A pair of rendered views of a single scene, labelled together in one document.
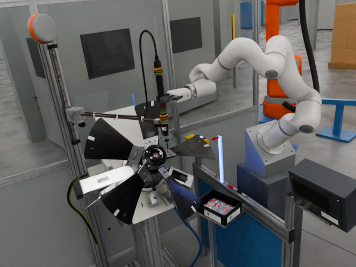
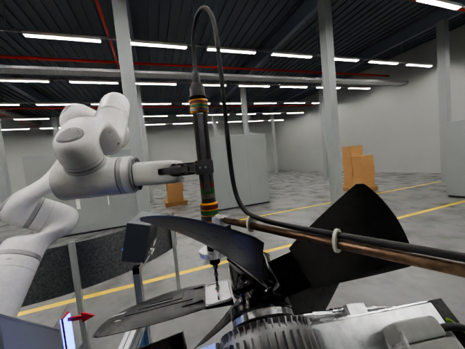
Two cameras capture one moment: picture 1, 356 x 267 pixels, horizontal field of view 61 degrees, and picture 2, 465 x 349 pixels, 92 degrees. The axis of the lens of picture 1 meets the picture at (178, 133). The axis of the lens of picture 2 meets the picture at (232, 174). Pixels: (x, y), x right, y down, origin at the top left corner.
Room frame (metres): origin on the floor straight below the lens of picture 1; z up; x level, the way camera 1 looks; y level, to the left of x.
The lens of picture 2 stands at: (1.98, 0.30, 1.50)
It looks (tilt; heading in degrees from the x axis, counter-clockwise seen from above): 4 degrees down; 200
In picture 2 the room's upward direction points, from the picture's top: 5 degrees counter-clockwise
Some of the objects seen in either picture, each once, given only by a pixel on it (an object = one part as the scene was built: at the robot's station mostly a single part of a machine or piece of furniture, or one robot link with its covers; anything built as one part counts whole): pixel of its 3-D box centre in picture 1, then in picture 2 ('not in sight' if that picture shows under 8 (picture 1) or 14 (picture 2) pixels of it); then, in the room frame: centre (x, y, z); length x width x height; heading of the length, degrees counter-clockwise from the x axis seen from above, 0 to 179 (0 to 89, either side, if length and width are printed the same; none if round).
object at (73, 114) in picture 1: (74, 114); not in sight; (1.80, 0.62, 1.37); 0.10 x 0.07 x 0.08; 62
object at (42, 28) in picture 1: (42, 28); not in sight; (1.85, 0.70, 1.88); 0.17 x 0.15 x 0.16; 117
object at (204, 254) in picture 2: (163, 128); (214, 235); (1.51, 0.07, 1.33); 0.09 x 0.07 x 0.10; 62
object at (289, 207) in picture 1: (289, 211); (138, 286); (1.20, -0.50, 0.96); 0.03 x 0.03 x 0.20; 27
